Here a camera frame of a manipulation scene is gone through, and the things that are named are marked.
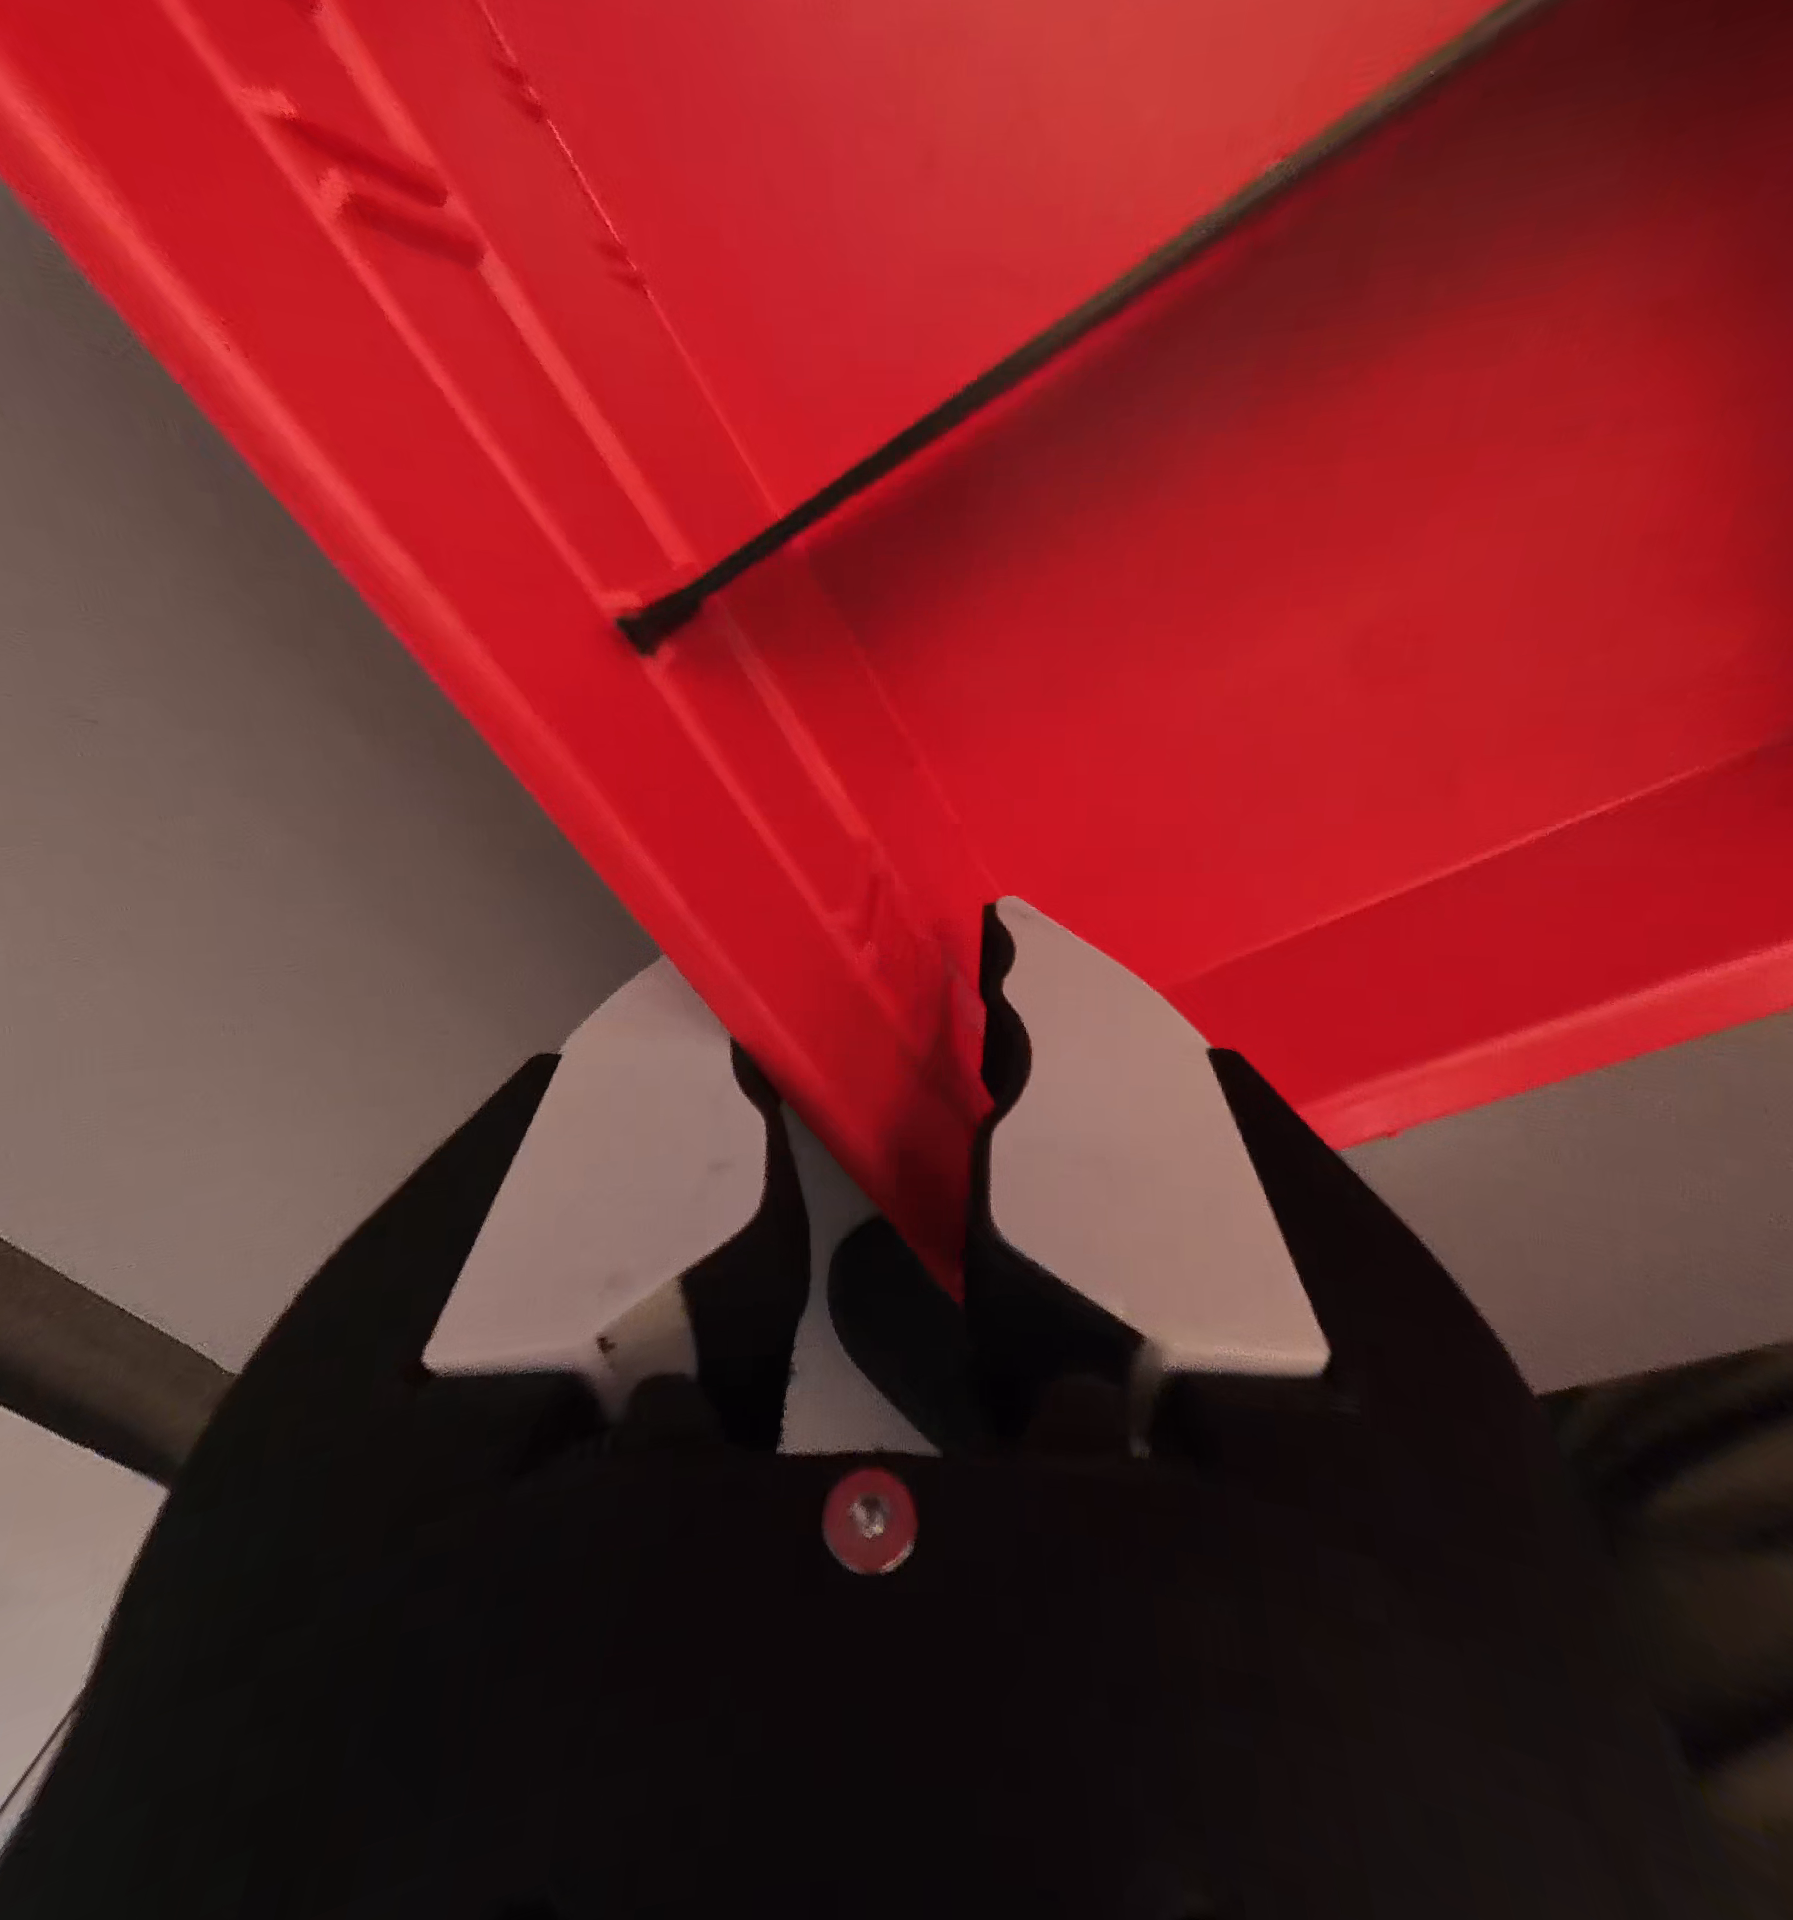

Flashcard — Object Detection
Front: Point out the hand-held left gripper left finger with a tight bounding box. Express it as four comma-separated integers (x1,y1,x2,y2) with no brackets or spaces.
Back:
423,961,814,1449

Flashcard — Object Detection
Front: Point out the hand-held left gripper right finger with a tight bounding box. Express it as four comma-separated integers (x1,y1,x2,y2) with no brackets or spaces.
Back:
964,898,1333,1449

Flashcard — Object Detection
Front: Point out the red plastic bin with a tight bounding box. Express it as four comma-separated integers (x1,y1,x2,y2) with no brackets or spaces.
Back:
0,0,1793,1308

